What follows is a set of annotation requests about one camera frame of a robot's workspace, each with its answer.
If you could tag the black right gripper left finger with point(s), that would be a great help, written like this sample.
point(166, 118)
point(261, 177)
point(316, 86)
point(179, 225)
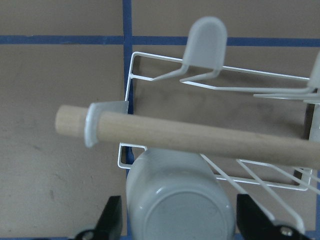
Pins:
point(109, 224)

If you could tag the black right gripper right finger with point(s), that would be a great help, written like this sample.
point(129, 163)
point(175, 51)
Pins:
point(254, 224)

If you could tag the white ribbed plastic cup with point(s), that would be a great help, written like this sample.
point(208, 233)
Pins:
point(174, 195)

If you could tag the white wire cup rack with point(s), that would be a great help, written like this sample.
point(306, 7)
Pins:
point(97, 176)

